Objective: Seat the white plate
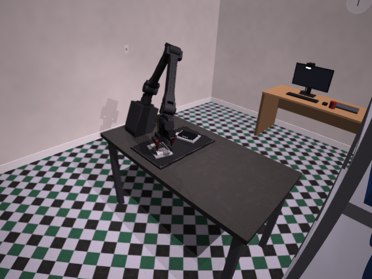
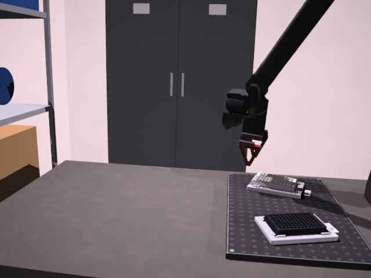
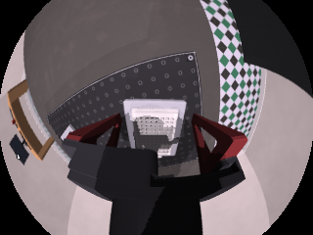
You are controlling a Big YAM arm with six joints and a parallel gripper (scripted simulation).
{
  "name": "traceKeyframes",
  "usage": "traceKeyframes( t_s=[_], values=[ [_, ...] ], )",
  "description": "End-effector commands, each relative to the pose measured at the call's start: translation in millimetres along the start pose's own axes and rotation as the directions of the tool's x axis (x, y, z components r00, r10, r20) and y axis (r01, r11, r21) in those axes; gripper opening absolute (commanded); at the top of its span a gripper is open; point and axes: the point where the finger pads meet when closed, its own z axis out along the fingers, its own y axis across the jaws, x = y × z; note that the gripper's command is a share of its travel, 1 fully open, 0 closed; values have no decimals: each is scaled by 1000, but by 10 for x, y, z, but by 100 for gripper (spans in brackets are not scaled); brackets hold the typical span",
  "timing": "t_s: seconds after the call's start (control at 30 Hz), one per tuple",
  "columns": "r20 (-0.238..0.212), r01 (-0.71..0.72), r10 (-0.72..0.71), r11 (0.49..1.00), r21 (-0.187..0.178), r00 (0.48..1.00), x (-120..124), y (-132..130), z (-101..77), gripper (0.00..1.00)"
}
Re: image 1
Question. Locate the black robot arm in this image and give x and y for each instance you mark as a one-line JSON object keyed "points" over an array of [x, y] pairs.
{"points": [[170, 57]]}

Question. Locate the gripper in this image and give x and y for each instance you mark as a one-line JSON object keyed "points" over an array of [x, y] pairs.
{"points": [[156, 141]]}

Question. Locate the white well plate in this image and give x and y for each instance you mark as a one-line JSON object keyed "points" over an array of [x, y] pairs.
{"points": [[161, 149]]}

